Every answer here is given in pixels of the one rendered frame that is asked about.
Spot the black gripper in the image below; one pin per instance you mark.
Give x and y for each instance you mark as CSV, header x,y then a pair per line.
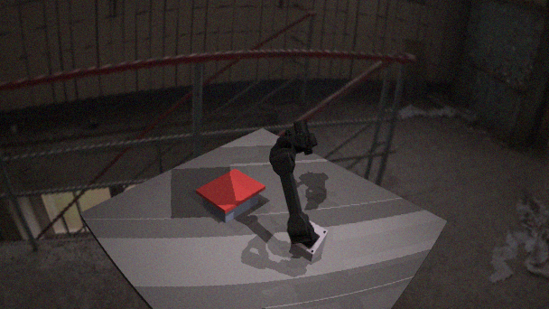
x,y
314,142

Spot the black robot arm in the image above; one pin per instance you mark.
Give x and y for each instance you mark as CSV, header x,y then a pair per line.
x,y
297,139

